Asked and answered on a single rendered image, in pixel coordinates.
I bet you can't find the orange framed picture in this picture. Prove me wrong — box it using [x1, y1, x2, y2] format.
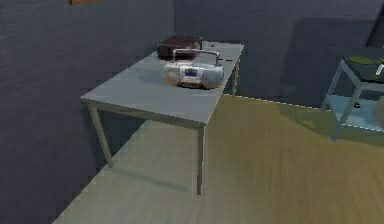
[68, 0, 103, 6]

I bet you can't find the dark brown box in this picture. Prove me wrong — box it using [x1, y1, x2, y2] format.
[156, 34, 204, 61]

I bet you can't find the grey side table with shelf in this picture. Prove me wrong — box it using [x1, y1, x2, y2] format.
[320, 56, 384, 142]

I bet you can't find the silver portable radio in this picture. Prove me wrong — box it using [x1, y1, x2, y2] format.
[162, 48, 225, 90]

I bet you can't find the dark bowl with green top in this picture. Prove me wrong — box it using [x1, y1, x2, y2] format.
[343, 55, 384, 82]

